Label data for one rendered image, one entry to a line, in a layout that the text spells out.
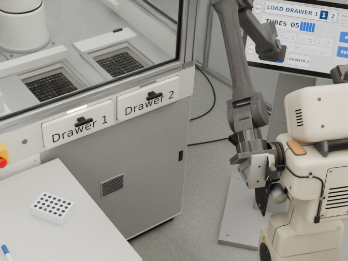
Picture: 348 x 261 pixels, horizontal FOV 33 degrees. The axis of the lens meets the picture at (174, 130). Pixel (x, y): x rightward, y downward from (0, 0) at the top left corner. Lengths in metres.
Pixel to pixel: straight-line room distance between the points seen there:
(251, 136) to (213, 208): 1.54
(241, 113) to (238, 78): 0.10
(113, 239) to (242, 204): 1.29
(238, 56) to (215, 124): 1.99
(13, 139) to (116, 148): 0.48
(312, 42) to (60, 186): 1.15
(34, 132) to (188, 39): 0.70
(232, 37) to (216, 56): 2.30
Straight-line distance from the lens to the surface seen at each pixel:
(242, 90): 1.72
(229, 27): 1.78
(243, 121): 1.69
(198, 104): 3.86
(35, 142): 2.23
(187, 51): 2.41
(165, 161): 2.70
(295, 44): 2.51
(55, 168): 2.25
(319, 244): 1.96
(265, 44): 2.15
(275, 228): 1.91
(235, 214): 3.11
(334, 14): 2.55
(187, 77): 2.48
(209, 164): 3.42
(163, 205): 2.90
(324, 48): 2.51
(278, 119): 2.76
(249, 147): 1.65
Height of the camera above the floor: 2.27
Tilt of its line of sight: 39 degrees down
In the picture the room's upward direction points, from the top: 4 degrees clockwise
